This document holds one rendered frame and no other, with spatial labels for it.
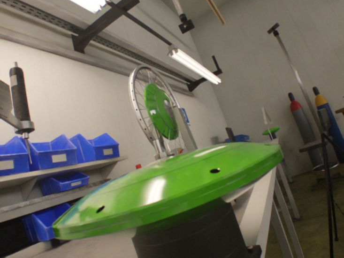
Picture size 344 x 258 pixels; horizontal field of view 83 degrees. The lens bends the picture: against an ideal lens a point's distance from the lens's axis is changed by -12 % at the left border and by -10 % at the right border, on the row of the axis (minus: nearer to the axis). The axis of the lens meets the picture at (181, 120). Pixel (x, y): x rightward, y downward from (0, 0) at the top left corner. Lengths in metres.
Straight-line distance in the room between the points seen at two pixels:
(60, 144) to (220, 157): 1.05
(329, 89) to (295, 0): 2.07
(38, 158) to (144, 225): 0.85
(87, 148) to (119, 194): 1.02
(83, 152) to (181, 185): 1.08
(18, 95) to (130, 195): 0.54
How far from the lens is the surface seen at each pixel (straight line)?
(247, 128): 4.93
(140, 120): 0.90
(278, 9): 5.53
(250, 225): 0.48
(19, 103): 0.67
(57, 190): 1.08
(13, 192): 1.16
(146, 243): 0.27
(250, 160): 0.20
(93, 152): 1.18
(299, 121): 4.65
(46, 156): 1.01
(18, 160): 0.96
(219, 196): 0.17
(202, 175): 0.18
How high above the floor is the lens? 1.08
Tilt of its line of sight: 10 degrees up
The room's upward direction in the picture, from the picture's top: 19 degrees counter-clockwise
